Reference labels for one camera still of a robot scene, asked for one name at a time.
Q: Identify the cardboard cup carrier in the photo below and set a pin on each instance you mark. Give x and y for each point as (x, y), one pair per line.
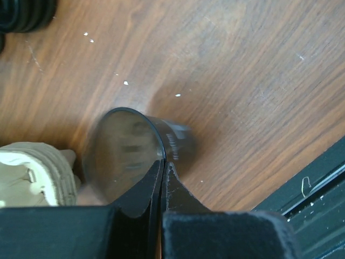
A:
(35, 174)

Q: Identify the black coffee cup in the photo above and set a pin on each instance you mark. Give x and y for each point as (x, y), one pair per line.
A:
(123, 146)

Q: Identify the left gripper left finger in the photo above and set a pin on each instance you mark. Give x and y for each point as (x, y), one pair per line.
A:
(134, 230)

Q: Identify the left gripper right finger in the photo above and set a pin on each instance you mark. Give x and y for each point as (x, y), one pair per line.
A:
(186, 229)

